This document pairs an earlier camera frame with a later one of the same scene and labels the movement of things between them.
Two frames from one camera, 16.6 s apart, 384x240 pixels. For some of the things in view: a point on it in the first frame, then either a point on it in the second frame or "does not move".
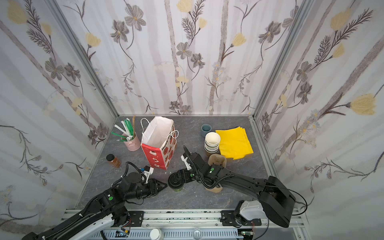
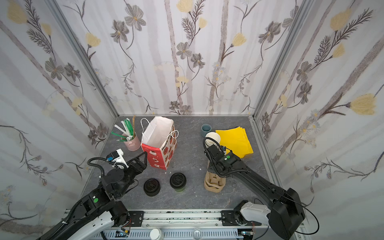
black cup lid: (174, 181) does not move
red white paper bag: (159, 142) does not move
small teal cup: (205, 129) does not move
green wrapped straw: (129, 127) does not move
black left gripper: (151, 188) → (137, 163)
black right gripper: (194, 163) → (214, 153)
